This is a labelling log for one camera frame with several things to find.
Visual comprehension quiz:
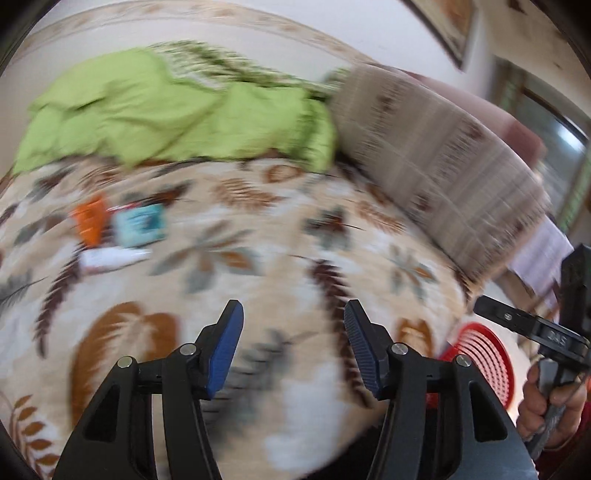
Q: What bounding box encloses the window with frame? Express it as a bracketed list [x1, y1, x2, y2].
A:
[491, 58, 590, 234]

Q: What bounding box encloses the teal pen blister pack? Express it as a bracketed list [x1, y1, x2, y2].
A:
[111, 204, 166, 248]

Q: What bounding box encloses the leaf pattern fleece blanket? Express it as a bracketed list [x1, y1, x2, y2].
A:
[1, 158, 471, 479]

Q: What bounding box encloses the red cigarette box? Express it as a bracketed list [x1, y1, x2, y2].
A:
[106, 201, 142, 214]

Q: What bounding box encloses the crumpled orange wrapper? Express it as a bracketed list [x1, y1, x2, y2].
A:
[70, 195, 109, 248]

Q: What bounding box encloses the green quilt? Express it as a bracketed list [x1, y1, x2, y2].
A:
[13, 41, 348, 173]

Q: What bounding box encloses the right hand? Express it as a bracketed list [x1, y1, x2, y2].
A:
[516, 363, 587, 449]

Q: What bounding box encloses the red plastic basket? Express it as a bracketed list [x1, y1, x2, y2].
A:
[439, 322, 515, 410]

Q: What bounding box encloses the striped beige pillow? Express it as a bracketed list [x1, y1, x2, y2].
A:
[329, 64, 550, 282]

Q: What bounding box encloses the framed wall picture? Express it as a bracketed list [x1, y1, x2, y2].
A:
[405, 0, 477, 69]

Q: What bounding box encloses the white spray bottle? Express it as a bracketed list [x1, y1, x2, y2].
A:
[80, 247, 151, 274]

